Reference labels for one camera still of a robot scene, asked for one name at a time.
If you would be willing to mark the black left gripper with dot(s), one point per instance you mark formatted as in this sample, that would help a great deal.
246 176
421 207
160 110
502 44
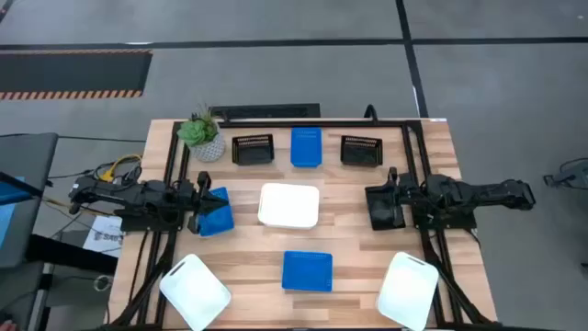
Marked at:
195 200

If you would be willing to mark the blue plastic mesh basket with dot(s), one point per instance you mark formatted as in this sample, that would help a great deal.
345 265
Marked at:
306 147
307 271
220 223

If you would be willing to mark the succulent in patterned white pot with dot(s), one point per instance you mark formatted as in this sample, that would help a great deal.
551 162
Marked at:
204 138

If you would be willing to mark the white printed paper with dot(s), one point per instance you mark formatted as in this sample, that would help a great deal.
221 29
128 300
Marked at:
103 236

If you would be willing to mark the black perforated panel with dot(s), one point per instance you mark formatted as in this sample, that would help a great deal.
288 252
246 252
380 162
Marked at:
264 111

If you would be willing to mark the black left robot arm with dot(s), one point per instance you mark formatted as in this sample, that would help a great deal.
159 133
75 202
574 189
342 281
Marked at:
138 195

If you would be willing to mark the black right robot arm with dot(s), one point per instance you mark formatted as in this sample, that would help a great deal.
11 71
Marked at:
482 190

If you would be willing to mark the blue sheet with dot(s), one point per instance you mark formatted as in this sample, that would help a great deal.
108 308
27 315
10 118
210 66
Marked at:
8 207

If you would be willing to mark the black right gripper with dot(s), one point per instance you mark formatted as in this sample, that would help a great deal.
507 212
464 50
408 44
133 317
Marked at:
402 195

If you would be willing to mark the black hazard-striped floor mat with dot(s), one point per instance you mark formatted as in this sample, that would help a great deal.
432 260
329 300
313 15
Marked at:
69 71

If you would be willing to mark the black plastic mesh basket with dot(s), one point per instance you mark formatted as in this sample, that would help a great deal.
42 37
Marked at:
252 151
379 220
361 152

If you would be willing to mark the white plastic basket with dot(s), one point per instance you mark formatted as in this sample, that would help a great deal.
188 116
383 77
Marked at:
406 289
195 292
288 206

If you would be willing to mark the person's hand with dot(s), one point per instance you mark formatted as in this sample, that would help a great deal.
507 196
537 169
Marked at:
5 326

